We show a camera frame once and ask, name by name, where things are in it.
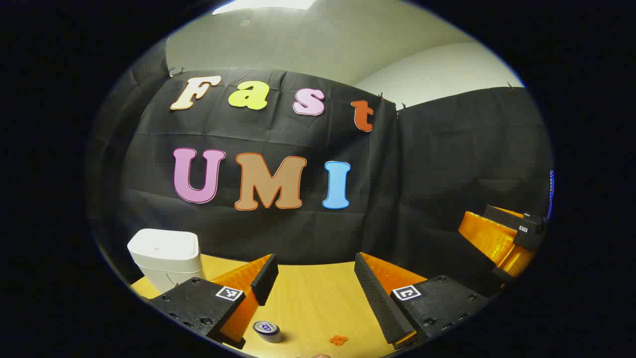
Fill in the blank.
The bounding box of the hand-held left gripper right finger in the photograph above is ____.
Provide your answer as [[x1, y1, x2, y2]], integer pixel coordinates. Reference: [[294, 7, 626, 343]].
[[354, 252, 493, 350]]

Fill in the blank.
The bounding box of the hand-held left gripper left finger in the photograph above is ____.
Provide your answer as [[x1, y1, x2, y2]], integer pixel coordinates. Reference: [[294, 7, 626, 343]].
[[148, 253, 280, 350]]

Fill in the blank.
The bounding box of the black backdrop cloth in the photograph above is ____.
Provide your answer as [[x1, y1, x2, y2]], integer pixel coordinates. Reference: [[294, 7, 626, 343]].
[[87, 40, 553, 299]]

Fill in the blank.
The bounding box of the ceiling light panel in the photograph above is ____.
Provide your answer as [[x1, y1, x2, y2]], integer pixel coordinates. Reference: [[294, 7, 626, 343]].
[[213, 0, 317, 15]]

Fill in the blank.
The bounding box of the white desktop garbage bin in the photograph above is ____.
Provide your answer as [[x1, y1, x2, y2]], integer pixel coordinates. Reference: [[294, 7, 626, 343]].
[[127, 229, 204, 294]]

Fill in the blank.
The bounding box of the wooden desktop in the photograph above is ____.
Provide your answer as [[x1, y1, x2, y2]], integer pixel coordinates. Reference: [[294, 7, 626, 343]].
[[130, 253, 433, 358]]

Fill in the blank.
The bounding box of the silver blue pop can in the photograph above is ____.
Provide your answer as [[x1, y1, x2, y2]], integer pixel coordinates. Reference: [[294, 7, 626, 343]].
[[252, 321, 285, 344]]

